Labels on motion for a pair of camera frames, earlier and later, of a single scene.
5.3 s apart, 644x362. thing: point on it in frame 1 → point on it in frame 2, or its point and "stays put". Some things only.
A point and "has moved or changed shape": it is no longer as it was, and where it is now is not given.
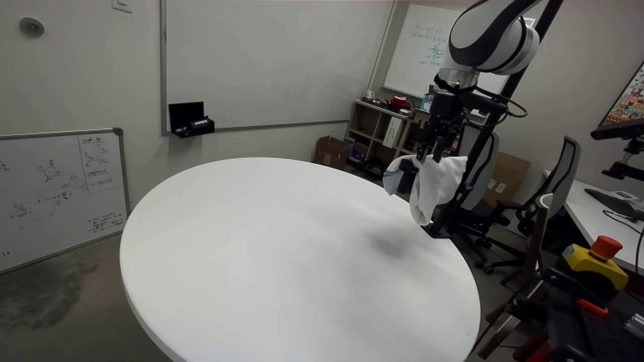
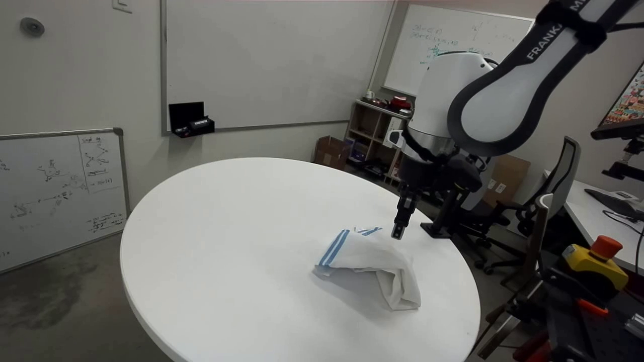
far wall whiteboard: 421,56 stays put
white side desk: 612,214 stays put
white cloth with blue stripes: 432,181 has moved or changed shape
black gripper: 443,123 → 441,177
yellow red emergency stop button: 597,259 stays put
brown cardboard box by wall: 506,177 stays put
